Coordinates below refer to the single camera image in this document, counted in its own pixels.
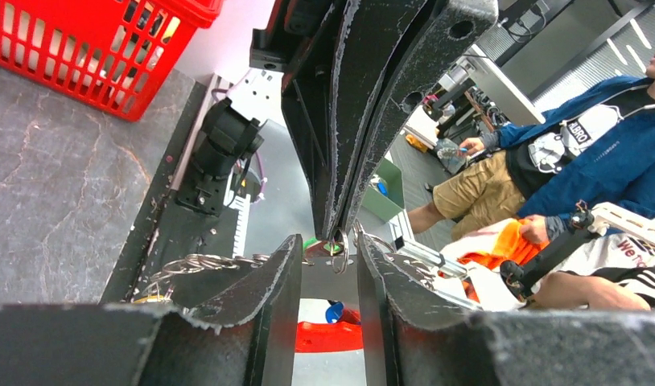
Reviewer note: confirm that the red plastic basket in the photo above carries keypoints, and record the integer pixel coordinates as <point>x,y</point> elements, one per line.
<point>112,55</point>

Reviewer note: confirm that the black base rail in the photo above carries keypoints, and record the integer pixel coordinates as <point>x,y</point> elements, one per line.
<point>165,231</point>

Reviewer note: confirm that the man in blue jacket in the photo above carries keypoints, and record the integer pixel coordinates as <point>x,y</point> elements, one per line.
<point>596,147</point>

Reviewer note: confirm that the blue key tag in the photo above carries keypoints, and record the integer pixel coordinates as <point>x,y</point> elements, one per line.
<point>335,312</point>

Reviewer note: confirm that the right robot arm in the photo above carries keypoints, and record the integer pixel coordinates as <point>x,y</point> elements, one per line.
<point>230,132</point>

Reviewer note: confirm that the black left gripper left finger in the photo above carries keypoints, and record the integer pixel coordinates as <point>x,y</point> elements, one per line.
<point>126,344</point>

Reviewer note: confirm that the white cable duct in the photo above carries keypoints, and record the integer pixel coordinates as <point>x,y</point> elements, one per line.
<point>241,206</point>

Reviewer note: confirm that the red grey key organizer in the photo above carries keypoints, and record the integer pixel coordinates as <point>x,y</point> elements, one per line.
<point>327,298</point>

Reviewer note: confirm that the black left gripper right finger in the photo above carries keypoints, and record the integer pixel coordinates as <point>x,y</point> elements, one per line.
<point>415,337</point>

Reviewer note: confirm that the green key tag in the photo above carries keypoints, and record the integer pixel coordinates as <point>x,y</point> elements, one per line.
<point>310,243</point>

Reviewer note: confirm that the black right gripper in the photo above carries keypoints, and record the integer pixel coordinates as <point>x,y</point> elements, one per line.
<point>357,71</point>

